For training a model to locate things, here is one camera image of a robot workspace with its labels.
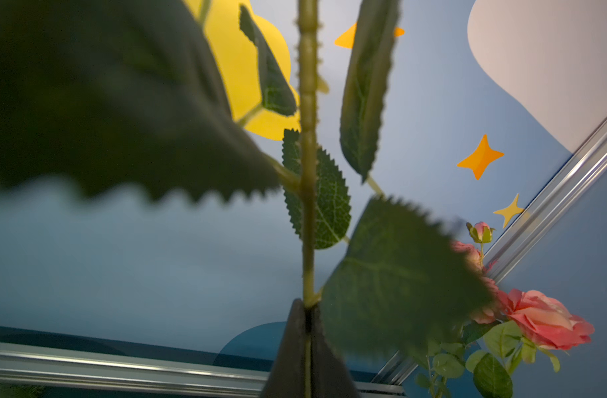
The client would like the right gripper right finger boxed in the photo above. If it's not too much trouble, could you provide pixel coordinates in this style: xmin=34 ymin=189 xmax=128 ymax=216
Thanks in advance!
xmin=310 ymin=305 xmax=360 ymax=398

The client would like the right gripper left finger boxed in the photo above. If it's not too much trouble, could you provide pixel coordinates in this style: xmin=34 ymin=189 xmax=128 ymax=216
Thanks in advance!
xmin=260 ymin=298 xmax=307 ymax=398

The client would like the pink rose spray stem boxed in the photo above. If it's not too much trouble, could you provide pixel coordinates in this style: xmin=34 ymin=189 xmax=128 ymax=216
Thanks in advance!
xmin=415 ymin=222 xmax=501 ymax=397

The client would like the coral pink rose stem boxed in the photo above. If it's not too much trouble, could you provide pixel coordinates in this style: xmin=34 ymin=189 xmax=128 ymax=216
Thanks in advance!
xmin=462 ymin=289 xmax=595 ymax=397

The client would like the single pink rose stem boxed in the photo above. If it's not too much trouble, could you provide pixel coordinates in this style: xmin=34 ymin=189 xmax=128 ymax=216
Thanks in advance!
xmin=0 ymin=0 xmax=494 ymax=359

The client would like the horizontal aluminium frame bar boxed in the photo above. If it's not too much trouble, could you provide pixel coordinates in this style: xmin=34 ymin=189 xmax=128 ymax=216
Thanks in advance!
xmin=0 ymin=340 xmax=409 ymax=396

